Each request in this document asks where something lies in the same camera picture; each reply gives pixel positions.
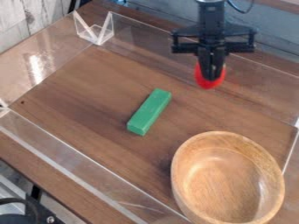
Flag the clear acrylic wall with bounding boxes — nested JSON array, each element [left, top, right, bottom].
[[0, 108, 191, 224], [105, 13, 299, 124]]

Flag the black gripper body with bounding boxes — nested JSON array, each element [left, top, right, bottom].
[[171, 23, 258, 54]]

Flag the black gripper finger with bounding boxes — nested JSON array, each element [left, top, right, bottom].
[[213, 46, 227, 80], [198, 47, 213, 81]]

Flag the green rectangular block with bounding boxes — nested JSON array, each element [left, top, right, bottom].
[[126, 88, 173, 136]]

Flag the black clamp with bolt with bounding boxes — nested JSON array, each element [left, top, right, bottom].
[[25, 196, 66, 224]]

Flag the black cable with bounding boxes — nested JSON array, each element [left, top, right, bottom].
[[0, 197, 39, 224]]

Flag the clear acrylic front wall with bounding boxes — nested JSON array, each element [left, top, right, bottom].
[[0, 108, 191, 224]]

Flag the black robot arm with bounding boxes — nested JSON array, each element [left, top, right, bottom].
[[171, 0, 258, 88]]

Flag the clear acrylic back wall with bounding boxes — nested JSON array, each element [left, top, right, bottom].
[[105, 13, 299, 124]]

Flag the clear acrylic corner bracket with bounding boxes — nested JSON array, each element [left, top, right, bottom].
[[73, 11, 115, 46]]

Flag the oval wooden bowl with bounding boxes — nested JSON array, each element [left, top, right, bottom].
[[171, 131, 286, 224]]

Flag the red plush toy green stem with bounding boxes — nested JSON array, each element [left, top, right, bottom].
[[194, 63, 227, 89]]

